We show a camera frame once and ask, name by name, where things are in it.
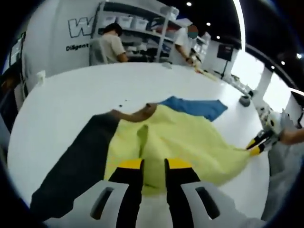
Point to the small white object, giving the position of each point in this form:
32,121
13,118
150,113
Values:
166,65

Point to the black sign on stand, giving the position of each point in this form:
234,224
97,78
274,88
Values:
225,51

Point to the pile of small table items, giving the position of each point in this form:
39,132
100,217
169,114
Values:
241,85

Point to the grey mesh office chair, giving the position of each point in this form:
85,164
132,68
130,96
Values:
285,171

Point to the yellow colour-block garment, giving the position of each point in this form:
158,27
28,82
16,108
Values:
180,137

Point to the pale yellow cloth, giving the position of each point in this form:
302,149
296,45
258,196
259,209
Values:
209,74

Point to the white cup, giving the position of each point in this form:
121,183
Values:
41,77

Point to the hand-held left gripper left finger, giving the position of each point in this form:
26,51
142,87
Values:
133,190

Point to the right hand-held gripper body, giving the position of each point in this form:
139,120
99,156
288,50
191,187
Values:
275,123

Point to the white ceiling light strip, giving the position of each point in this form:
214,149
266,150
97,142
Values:
241,19

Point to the grey round object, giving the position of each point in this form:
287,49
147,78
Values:
244,101

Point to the grey metal shelving unit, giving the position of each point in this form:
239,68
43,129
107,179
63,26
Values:
164,28

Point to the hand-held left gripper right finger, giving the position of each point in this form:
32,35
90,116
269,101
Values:
178,190

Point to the row of white storage bins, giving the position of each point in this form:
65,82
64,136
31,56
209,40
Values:
126,21

